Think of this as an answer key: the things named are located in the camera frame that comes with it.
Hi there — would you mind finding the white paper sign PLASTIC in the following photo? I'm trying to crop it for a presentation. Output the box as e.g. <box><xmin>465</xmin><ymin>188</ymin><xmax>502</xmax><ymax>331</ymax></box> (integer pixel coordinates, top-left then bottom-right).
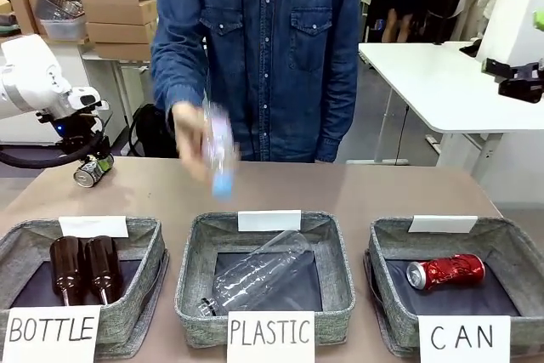
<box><xmin>226</xmin><ymin>310</ymin><xmax>316</xmax><ymax>363</ymax></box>

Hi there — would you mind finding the grey fabric basket bottle label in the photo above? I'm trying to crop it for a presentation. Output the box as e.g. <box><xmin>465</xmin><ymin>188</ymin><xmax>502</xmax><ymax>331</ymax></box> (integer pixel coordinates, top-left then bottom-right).
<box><xmin>0</xmin><ymin>214</ymin><xmax>170</xmax><ymax>360</ymax></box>

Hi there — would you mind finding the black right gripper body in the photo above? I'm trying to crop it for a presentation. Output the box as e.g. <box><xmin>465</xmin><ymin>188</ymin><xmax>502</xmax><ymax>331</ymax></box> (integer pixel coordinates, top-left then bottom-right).
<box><xmin>497</xmin><ymin>63</ymin><xmax>544</xmax><ymax>105</ymax></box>

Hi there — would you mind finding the blank white card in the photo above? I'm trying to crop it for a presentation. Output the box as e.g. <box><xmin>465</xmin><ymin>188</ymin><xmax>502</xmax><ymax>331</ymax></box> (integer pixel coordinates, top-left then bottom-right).
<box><xmin>58</xmin><ymin>214</ymin><xmax>129</xmax><ymax>240</ymax></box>
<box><xmin>407</xmin><ymin>214</ymin><xmax>479</xmax><ymax>235</ymax></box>
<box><xmin>237</xmin><ymin>209</ymin><xmax>303</xmax><ymax>233</ymax></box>

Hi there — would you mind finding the small clear bottle blue cap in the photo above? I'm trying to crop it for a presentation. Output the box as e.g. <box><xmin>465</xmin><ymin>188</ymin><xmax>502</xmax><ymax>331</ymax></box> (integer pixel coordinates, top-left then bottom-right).
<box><xmin>201</xmin><ymin>98</ymin><xmax>241</xmax><ymax>203</ymax></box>

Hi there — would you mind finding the white desk with legs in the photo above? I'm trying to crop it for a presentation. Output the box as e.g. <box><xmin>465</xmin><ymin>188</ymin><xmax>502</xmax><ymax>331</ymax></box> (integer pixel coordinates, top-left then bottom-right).
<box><xmin>358</xmin><ymin>41</ymin><xmax>544</xmax><ymax>184</ymax></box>

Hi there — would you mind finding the silver drink can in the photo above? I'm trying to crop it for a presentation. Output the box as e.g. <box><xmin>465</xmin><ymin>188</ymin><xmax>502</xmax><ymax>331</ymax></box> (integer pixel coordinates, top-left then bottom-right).
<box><xmin>73</xmin><ymin>154</ymin><xmax>116</xmax><ymax>189</ymax></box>

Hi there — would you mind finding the person right hand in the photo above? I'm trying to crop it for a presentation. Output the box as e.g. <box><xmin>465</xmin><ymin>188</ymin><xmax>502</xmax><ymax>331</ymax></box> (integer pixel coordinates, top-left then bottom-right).
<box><xmin>171</xmin><ymin>100</ymin><xmax>214</xmax><ymax>182</ymax></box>

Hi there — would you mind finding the white paper sign CAN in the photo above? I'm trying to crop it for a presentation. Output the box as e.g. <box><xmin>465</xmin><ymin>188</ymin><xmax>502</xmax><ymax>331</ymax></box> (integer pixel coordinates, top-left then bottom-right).
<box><xmin>416</xmin><ymin>315</ymin><xmax>512</xmax><ymax>363</ymax></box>

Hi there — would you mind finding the grey fabric basket plastic label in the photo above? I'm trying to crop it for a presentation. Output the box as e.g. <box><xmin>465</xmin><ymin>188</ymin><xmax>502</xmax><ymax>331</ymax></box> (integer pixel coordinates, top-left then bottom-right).
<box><xmin>174</xmin><ymin>211</ymin><xmax>356</xmax><ymax>349</ymax></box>

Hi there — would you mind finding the clear plastic storage bin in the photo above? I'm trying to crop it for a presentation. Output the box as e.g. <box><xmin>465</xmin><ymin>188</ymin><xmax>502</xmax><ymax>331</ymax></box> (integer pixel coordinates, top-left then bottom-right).
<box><xmin>40</xmin><ymin>16</ymin><xmax>88</xmax><ymax>40</ymax></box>

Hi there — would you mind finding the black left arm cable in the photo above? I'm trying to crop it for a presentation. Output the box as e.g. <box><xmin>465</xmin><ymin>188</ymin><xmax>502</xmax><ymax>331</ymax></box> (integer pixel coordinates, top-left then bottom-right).
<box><xmin>0</xmin><ymin>111</ymin><xmax>115</xmax><ymax>170</ymax></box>

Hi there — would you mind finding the white paper sign BOTTLE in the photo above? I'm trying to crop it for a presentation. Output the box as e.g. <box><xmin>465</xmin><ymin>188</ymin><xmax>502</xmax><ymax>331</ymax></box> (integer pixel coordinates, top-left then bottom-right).
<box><xmin>0</xmin><ymin>304</ymin><xmax>102</xmax><ymax>363</ymax></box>

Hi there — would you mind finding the brown glass bottle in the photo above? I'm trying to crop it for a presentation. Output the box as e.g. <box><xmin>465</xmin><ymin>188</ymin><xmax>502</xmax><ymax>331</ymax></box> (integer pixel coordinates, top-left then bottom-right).
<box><xmin>83</xmin><ymin>235</ymin><xmax>124</xmax><ymax>306</ymax></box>
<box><xmin>48</xmin><ymin>235</ymin><xmax>86</xmax><ymax>307</ymax></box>

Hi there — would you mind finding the person left forearm denim sleeve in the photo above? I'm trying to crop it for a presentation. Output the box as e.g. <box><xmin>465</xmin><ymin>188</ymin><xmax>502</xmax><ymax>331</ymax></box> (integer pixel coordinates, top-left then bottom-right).
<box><xmin>314</xmin><ymin>39</ymin><xmax>362</xmax><ymax>164</ymax></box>

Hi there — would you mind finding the white side desk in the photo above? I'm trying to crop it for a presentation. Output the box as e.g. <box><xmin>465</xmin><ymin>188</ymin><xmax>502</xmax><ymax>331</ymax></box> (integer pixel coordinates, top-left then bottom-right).
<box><xmin>42</xmin><ymin>34</ymin><xmax>154</xmax><ymax>158</ymax></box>

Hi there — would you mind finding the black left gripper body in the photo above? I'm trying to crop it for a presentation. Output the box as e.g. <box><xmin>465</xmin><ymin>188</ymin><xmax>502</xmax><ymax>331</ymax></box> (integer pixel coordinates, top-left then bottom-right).
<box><xmin>54</xmin><ymin>113</ymin><xmax>111</xmax><ymax>155</ymax></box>

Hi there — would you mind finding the grey fabric basket can label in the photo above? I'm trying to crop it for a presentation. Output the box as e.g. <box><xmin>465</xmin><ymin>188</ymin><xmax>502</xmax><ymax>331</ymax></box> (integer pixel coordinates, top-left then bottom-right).
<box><xmin>364</xmin><ymin>214</ymin><xmax>544</xmax><ymax>359</ymax></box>

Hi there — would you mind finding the person right forearm denim sleeve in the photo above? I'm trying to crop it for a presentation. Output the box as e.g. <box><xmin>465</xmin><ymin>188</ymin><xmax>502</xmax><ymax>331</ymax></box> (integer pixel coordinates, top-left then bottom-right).
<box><xmin>150</xmin><ymin>9</ymin><xmax>206</xmax><ymax>111</ymax></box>

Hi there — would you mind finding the small cardboard box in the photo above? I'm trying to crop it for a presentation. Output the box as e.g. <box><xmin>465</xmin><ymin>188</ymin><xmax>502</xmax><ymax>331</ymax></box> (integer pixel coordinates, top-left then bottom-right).
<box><xmin>8</xmin><ymin>0</ymin><xmax>47</xmax><ymax>37</ymax></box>

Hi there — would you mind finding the large open cardboard box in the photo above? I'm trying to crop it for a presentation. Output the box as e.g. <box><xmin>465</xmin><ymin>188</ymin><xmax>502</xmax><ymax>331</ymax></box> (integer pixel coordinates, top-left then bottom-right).
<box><xmin>79</xmin><ymin>0</ymin><xmax>159</xmax><ymax>26</ymax></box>

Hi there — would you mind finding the large clear plastic bottle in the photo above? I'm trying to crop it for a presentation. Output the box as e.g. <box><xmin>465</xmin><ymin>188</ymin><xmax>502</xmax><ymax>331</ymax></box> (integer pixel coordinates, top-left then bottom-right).
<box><xmin>197</xmin><ymin>230</ymin><xmax>316</xmax><ymax>317</ymax></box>

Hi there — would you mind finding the black backpack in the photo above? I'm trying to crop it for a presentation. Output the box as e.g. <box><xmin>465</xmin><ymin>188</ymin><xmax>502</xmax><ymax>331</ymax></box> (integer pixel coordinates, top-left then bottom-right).
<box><xmin>128</xmin><ymin>102</ymin><xmax>179</xmax><ymax>159</ymax></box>

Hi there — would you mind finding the flat cardboard box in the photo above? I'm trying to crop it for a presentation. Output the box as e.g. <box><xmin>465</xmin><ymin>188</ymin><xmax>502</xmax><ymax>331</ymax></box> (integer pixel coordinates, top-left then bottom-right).
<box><xmin>85</xmin><ymin>20</ymin><xmax>158</xmax><ymax>44</ymax></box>
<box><xmin>93</xmin><ymin>37</ymin><xmax>154</xmax><ymax>61</ymax></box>

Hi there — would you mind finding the person torso denim shirt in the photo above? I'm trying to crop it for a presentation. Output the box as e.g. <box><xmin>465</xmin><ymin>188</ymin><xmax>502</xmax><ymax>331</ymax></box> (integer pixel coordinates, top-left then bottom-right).
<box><xmin>150</xmin><ymin>0</ymin><xmax>362</xmax><ymax>164</ymax></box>

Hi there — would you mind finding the crushed red drink can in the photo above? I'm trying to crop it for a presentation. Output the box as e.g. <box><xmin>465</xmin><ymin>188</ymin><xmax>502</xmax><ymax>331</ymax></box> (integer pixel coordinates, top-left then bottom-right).
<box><xmin>405</xmin><ymin>252</ymin><xmax>486</xmax><ymax>292</ymax></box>

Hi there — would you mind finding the perforated grey plastic basket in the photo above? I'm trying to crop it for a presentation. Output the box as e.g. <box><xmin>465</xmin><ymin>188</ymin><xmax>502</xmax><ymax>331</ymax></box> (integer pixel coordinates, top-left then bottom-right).
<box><xmin>34</xmin><ymin>0</ymin><xmax>86</xmax><ymax>20</ymax></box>

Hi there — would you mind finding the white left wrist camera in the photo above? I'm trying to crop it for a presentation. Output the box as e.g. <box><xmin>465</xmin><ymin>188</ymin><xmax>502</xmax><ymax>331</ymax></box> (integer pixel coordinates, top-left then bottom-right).
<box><xmin>66</xmin><ymin>85</ymin><xmax>111</xmax><ymax>112</ymax></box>

